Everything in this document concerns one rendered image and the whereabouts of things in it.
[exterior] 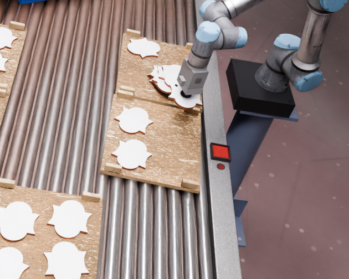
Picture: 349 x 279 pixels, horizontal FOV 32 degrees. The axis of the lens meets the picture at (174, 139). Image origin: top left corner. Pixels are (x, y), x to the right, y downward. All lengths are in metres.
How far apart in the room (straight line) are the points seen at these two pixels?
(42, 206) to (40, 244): 0.14
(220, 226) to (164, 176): 0.26
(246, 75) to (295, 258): 1.14
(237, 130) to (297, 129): 1.35
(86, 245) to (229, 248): 0.47
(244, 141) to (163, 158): 0.74
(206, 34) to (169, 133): 0.42
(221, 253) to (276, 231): 1.45
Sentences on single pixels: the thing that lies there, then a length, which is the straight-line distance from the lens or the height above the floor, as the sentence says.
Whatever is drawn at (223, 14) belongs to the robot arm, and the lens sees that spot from 2.22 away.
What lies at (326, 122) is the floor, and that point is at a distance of 4.31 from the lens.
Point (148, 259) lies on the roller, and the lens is 1.91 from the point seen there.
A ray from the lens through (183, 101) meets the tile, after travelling 2.23.
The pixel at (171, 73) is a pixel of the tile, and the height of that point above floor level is 0.99.
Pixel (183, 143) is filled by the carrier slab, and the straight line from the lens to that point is 2.25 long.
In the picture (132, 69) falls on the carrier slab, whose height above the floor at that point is 0.94.
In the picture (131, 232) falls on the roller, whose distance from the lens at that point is 1.95.
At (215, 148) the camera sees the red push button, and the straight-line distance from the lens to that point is 2.30.
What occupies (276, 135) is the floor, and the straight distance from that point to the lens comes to 3.99.
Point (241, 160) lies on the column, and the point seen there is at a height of 0.52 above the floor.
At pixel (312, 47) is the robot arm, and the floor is 1.27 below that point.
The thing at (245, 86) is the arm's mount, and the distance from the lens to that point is 2.62.
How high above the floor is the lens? 2.44
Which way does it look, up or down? 42 degrees down
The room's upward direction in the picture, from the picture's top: 20 degrees clockwise
